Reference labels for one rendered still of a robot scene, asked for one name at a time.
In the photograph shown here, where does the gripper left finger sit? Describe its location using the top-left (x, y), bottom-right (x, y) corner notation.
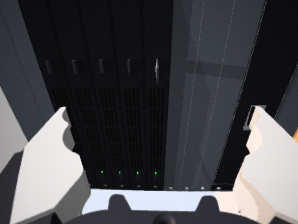
top-left (0, 106), bottom-right (91, 224)

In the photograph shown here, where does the black server rack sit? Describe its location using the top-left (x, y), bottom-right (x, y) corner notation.
top-left (0, 0), bottom-right (298, 192)

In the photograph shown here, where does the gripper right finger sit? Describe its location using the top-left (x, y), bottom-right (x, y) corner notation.
top-left (232, 106), bottom-right (298, 224)

